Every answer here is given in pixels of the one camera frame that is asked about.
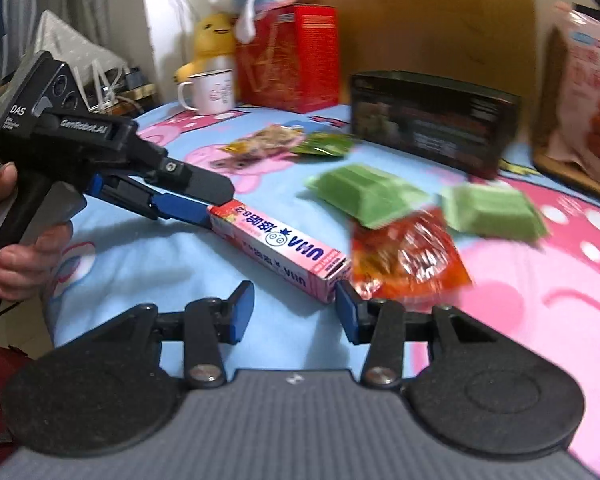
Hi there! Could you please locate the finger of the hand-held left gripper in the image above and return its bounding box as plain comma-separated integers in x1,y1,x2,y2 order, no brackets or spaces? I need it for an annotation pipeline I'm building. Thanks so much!
84,172,214,233
130,135,237,203

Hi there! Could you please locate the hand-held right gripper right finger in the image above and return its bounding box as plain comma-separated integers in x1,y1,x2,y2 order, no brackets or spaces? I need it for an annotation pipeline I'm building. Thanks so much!
336,280,481,389

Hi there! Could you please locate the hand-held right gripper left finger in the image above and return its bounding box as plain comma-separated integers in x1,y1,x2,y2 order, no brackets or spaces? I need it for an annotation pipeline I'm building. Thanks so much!
125,281,256,389

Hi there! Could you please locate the pink candy box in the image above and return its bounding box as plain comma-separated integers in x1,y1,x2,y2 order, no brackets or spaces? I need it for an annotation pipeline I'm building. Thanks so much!
207,202,354,305

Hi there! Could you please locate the small yellow-brown snack packet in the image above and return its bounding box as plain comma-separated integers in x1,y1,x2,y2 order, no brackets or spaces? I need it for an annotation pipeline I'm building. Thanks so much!
222,125,306,159

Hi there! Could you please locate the orange snack packet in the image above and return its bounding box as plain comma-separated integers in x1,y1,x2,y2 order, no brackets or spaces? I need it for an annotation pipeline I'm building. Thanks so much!
350,206,474,302

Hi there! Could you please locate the small dark green snack packet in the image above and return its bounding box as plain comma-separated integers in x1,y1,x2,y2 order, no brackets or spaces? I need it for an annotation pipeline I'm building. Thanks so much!
295,131,356,159

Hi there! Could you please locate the black cardboard box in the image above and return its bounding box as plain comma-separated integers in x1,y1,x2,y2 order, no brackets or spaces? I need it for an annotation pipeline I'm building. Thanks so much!
349,70,522,180

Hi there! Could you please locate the person's left hand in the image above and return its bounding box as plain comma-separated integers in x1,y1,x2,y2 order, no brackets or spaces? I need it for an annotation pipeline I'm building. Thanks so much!
0,162,76,297

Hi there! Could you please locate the cartoon printed blanket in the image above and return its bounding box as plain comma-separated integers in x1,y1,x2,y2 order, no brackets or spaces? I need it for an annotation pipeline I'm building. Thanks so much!
0,99,600,479

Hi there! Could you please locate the grey pillow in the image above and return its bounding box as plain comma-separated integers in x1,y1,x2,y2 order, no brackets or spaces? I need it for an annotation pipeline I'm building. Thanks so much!
32,9,130,92

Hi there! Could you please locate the white enamel mug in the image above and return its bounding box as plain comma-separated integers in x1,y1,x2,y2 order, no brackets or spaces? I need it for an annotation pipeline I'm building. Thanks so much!
177,69,239,116

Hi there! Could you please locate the power strip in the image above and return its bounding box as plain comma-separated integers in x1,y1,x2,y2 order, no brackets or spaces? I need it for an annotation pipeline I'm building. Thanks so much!
124,66,157,102

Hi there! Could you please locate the yellow plush toy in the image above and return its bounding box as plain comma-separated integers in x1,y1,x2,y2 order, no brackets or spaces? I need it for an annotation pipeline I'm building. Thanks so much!
174,12,239,84

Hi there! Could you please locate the red gift bag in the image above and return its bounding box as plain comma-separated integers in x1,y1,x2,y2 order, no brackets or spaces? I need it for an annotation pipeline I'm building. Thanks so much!
235,4,342,115

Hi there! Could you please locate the dark red clothing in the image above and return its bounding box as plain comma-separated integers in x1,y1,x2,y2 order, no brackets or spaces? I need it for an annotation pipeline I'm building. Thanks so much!
0,342,34,441

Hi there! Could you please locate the brown seat cushion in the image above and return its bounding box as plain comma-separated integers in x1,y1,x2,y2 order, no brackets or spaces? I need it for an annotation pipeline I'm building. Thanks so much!
532,147,600,198

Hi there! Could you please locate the wooden board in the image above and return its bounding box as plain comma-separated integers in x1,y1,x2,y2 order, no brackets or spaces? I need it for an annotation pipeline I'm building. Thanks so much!
325,0,561,108

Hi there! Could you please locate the large pink snack bag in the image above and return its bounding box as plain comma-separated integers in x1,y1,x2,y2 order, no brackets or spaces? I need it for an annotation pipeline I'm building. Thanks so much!
544,1,600,187

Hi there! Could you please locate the white wire rack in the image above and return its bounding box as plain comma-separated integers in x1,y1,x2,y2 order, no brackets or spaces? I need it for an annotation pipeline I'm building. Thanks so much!
80,57,141,113

